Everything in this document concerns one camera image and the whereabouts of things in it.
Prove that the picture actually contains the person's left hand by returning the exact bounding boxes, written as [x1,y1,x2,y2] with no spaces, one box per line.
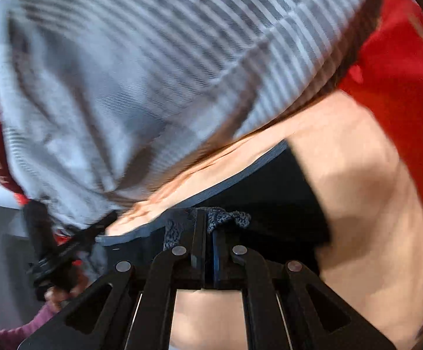
[44,266,89,314]

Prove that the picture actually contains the maroon sleeve forearm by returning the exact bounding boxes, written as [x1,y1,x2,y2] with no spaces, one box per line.
[0,302,57,350]

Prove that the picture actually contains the black pants with grey waistband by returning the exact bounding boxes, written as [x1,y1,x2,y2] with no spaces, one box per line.
[101,141,331,289]

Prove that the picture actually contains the grey striped blanket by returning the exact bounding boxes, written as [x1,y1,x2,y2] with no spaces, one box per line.
[0,0,382,228]

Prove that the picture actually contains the red pillow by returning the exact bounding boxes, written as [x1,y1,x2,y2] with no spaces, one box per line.
[336,0,423,336]

